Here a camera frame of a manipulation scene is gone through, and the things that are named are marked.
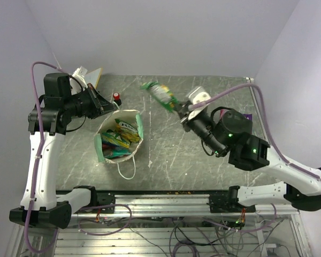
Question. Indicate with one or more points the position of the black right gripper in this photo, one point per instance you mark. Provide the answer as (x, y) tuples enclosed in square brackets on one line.
[(182, 110)]

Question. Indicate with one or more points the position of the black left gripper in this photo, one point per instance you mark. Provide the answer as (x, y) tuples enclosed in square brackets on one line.
[(98, 103)]

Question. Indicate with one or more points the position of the green Fox's candy packet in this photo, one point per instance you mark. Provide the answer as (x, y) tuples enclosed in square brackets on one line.
[(161, 94)]

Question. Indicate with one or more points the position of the green illustrated paper bag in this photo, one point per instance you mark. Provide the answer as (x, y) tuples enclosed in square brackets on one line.
[(109, 125)]

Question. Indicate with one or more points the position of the purple Fox's candy packet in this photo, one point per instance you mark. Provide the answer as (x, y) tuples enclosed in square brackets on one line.
[(246, 116)]

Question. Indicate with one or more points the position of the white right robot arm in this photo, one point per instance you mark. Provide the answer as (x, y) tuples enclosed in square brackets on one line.
[(228, 132)]

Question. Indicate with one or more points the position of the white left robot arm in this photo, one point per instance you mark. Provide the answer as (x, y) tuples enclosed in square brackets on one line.
[(65, 97)]

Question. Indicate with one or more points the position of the green spring tea candy packet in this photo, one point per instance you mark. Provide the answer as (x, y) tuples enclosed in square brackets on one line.
[(127, 131)]

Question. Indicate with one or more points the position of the yellow green candy packet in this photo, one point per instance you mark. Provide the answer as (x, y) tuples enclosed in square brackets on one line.
[(114, 139)]

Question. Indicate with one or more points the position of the small whiteboard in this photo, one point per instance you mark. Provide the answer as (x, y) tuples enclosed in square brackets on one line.
[(92, 77)]

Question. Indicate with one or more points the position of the teal candy packet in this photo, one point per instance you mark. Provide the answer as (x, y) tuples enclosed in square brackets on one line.
[(117, 152)]

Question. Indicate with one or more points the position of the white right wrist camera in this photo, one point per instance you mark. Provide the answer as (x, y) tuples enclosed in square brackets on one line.
[(197, 96)]

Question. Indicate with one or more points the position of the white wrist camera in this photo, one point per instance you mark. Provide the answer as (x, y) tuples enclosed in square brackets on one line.
[(197, 96), (79, 74)]

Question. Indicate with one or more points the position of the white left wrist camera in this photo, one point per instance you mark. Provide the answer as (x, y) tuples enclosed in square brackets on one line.
[(79, 74)]

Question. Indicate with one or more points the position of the aluminium table edge rail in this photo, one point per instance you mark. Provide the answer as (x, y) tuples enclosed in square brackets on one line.
[(259, 111)]

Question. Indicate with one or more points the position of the aluminium front base frame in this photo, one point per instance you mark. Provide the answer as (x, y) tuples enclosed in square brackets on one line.
[(160, 203)]

